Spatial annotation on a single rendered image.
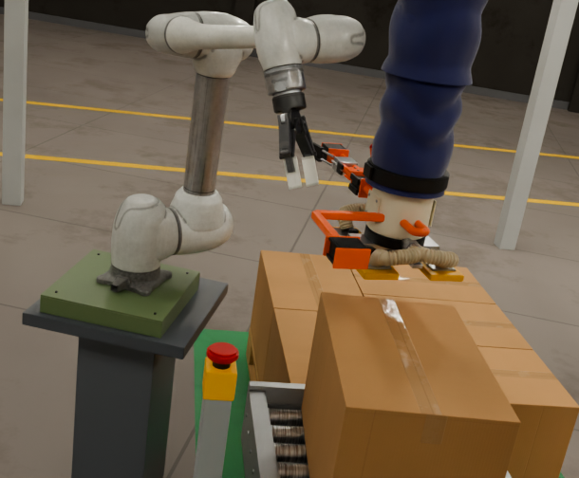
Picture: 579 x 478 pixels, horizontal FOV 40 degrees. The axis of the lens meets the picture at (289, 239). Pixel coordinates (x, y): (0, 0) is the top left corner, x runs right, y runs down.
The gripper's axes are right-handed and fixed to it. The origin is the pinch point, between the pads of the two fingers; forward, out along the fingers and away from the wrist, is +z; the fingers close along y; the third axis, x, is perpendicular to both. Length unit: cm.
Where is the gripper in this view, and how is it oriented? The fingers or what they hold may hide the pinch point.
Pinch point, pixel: (303, 182)
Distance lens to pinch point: 182.7
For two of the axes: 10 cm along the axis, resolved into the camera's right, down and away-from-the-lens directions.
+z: 1.8, 9.8, 0.5
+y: -3.1, 1.1, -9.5
